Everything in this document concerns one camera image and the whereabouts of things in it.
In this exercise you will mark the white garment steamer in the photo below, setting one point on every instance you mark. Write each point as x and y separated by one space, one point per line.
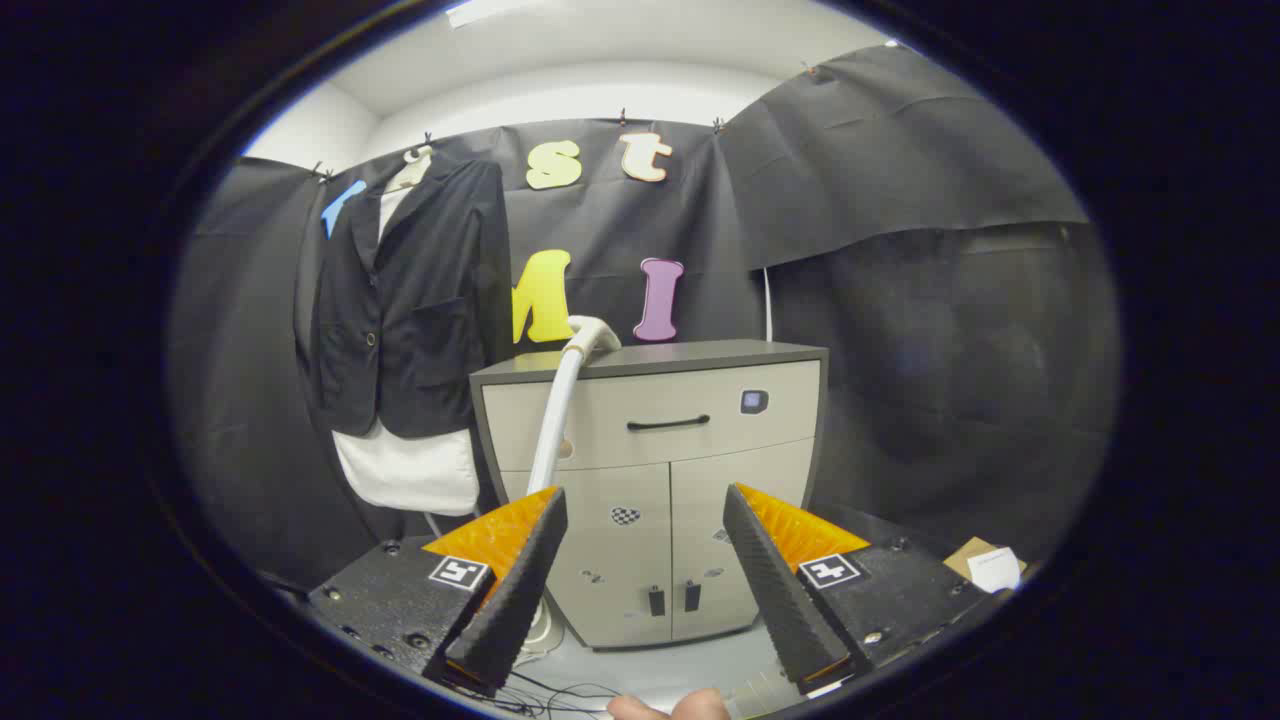
556 410

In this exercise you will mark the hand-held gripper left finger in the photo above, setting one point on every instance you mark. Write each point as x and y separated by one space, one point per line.
515 600

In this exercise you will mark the white mannequin torso form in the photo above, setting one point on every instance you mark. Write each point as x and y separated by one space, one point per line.
410 470

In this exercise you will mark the beige cabinet with grey top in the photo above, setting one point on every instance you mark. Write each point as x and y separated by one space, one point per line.
700 420

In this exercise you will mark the black backdrop cloth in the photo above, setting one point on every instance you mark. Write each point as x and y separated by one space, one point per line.
900 200

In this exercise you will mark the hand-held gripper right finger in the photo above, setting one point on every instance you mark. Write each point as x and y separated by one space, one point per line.
780 600

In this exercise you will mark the black suit jacket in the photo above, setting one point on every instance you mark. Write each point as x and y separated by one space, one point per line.
420 300

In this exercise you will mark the cardboard box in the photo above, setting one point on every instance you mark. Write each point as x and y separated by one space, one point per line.
965 555

